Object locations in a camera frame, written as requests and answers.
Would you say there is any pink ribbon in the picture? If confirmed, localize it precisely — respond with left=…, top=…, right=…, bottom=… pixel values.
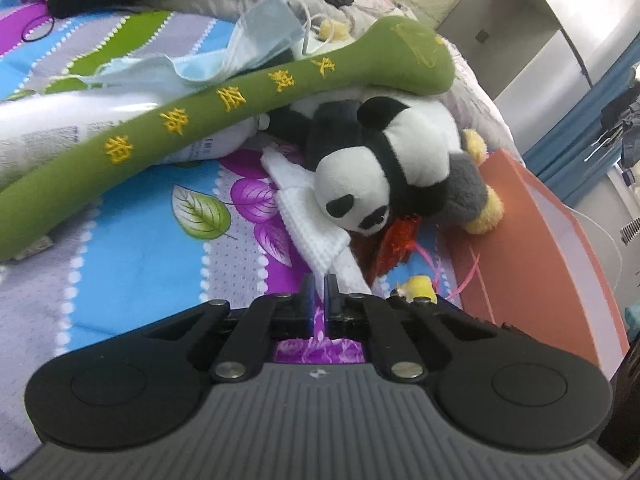
left=417, top=245, right=482, bottom=303

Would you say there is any black hair tie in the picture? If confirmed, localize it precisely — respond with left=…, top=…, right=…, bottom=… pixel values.
left=21, top=11, right=57, bottom=44

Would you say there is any white built-in wardrobe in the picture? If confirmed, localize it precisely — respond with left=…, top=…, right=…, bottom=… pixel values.
left=435, top=0, right=640, bottom=106

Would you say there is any hanging denim jacket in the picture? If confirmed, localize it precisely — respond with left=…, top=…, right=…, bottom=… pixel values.
left=600, top=82, right=640, bottom=171

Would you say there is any panda plush toy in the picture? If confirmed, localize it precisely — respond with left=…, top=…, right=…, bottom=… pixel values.
left=270, top=96, right=463, bottom=237

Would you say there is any floral striped bedsheet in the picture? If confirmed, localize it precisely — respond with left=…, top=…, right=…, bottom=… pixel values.
left=0, top=0, right=466, bottom=466

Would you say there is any blue curtain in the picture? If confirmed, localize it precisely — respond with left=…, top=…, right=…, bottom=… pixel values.
left=522, top=40, right=640, bottom=211

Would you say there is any orange storage box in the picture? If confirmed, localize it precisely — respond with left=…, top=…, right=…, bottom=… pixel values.
left=437, top=147, right=631, bottom=396

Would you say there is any white lotion tube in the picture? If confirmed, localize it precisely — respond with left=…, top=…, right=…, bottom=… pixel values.
left=0, top=91, right=271, bottom=177

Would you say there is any white towel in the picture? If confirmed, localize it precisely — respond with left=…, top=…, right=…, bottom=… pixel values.
left=260, top=147, right=373, bottom=296

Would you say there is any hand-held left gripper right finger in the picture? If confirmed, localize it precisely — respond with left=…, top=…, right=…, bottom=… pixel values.
left=324, top=274, right=506, bottom=383

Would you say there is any small yellow plush toy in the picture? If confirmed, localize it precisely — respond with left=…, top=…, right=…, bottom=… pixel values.
left=317, top=17, right=350, bottom=41

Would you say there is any green plush massage stick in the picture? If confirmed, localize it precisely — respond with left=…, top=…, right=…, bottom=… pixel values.
left=0, top=16, right=455, bottom=263

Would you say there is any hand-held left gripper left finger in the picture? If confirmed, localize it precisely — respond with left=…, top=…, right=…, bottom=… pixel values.
left=135, top=274, right=317, bottom=383

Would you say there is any blue face mask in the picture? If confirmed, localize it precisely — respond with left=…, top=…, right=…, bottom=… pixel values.
left=47, top=47, right=281, bottom=93
left=227, top=0, right=308, bottom=73

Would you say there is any red shiny pouch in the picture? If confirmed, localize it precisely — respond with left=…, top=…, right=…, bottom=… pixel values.
left=350, top=214, right=422, bottom=286

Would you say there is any grey penguin plush toy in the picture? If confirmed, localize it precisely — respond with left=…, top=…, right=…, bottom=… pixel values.
left=435, top=127, right=505, bottom=236

